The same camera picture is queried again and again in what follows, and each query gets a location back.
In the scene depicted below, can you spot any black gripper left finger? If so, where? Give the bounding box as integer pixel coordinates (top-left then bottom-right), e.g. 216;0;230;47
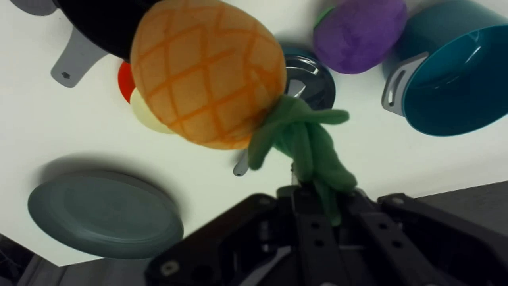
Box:
144;184;343;286

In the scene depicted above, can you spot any small pan with dark lid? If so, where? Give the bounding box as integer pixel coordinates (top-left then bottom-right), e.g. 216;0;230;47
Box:
231;46;338;179

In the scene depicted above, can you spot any red and cream apple half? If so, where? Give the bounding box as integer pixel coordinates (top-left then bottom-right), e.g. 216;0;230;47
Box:
116;58;178;135

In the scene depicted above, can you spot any blue toy pot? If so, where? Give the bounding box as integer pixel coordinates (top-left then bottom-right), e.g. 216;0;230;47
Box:
379;0;508;138

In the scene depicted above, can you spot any purple plushie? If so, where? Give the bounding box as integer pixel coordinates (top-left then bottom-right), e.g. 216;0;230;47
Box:
311;0;409;76

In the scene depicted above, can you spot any grey plate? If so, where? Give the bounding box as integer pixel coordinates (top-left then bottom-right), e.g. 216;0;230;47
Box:
27;168;185;260

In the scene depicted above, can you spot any black toy pot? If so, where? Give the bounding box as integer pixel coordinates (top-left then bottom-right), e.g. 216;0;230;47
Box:
9;0;160;89

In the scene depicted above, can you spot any orange pineapple plushie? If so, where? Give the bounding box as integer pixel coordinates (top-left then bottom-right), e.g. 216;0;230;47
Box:
128;0;358;227

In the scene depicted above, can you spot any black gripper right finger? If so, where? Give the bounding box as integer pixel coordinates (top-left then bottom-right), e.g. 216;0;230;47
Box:
339;190;508;286

